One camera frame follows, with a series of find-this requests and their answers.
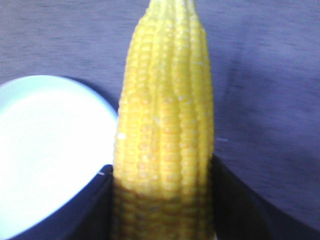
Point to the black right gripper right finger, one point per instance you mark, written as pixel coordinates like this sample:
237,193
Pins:
242,214

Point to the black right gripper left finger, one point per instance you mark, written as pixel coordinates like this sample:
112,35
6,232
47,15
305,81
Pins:
87,216

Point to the light blue round plate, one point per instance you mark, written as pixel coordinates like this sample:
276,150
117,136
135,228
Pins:
56,134

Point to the yellow corn cob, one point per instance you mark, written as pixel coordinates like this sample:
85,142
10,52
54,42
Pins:
164,143

